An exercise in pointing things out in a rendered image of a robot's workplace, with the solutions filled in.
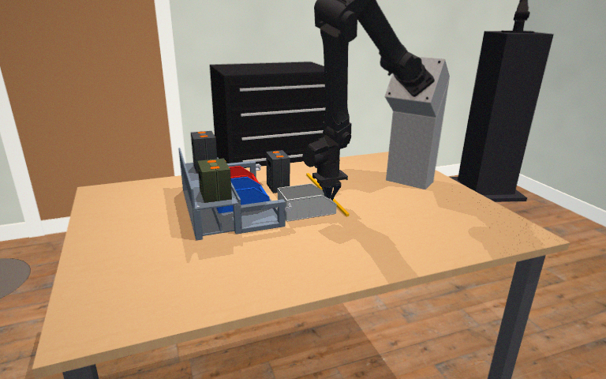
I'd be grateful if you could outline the olive green case with orange latches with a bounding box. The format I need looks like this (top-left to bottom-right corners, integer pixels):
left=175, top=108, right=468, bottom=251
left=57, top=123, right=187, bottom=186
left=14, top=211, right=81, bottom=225
left=197, top=159, right=232, bottom=203

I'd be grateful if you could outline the yellow bar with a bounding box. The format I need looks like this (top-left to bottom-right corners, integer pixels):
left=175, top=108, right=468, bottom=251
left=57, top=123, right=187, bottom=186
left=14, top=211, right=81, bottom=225
left=306, top=173, right=349, bottom=216

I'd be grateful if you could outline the blue open bin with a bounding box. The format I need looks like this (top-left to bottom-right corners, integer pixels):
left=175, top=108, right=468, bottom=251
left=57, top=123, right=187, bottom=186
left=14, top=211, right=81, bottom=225
left=217, top=177, right=269, bottom=213

